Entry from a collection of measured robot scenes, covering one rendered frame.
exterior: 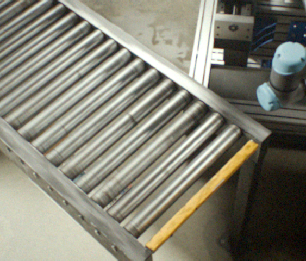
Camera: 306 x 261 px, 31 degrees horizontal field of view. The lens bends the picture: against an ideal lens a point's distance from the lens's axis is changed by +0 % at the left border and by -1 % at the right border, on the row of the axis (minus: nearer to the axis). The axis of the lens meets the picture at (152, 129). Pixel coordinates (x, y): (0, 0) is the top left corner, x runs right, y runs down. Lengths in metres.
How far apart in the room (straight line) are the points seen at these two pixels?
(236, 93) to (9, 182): 1.08
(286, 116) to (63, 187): 1.16
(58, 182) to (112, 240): 0.24
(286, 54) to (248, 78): 1.18
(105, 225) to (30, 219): 0.99
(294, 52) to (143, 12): 1.83
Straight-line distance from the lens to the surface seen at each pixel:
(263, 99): 1.43
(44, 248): 2.36
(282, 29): 2.13
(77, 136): 1.62
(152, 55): 1.79
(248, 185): 1.83
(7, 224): 2.45
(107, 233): 1.46
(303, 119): 2.40
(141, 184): 1.52
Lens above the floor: 2.12
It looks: 55 degrees down
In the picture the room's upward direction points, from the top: 5 degrees counter-clockwise
